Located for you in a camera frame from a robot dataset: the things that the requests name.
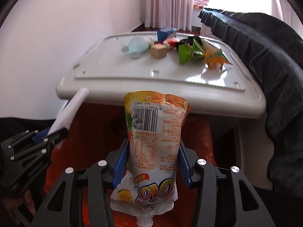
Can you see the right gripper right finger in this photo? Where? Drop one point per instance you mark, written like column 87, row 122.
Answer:
column 224, row 196

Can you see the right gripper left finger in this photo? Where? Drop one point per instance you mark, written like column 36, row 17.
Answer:
column 63, row 204

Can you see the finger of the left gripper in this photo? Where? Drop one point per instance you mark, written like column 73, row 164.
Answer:
column 40, row 135

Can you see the orange juice drink pouch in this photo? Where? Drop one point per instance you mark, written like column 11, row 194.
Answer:
column 154, row 121

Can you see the orange toy dinosaur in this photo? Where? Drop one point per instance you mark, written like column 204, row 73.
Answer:
column 215, row 60

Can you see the green snack wrapper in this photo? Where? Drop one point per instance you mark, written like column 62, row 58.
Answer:
column 189, row 53

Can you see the wooden cube block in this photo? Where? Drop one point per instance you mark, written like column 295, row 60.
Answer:
column 158, row 51

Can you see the white cylindrical bottle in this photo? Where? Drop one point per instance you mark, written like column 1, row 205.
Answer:
column 207, row 46

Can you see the red white wrapper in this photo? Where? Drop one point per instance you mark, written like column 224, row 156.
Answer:
column 171, row 43

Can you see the light blue plastic cup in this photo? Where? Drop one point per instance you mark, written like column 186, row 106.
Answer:
column 136, row 47

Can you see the white tissue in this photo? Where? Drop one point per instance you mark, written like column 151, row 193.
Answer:
column 149, row 40

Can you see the blue milk carton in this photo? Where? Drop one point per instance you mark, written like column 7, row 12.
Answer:
column 166, row 32

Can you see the black sock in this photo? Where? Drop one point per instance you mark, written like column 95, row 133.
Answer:
column 189, row 40

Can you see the orange trash bag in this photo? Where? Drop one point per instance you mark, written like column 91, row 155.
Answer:
column 98, row 129

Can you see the person's left hand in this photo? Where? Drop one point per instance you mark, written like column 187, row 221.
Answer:
column 26, row 199

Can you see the white plastic storage box lid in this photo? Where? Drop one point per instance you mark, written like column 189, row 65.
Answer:
column 109, row 74

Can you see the red green toy car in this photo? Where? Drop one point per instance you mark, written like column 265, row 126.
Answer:
column 154, row 43

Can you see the pink patterned curtain left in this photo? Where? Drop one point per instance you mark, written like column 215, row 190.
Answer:
column 169, row 13

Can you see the folded pink quilt stack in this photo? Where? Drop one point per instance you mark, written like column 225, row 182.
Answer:
column 199, row 4

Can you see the pink curtain right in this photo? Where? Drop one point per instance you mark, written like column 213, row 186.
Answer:
column 281, row 10

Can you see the white bed frame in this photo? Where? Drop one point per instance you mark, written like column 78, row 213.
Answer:
column 206, row 31

